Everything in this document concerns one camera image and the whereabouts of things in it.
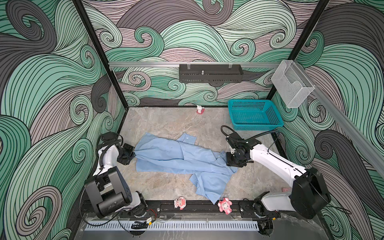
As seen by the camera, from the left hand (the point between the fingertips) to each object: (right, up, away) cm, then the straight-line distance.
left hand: (135, 151), depth 85 cm
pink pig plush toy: (+49, -23, -14) cm, 56 cm away
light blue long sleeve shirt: (+27, -4, +5) cm, 27 cm away
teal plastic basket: (+83, +22, +29) cm, 90 cm away
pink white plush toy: (+27, -23, -13) cm, 38 cm away
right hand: (+54, -7, -3) cm, 54 cm away
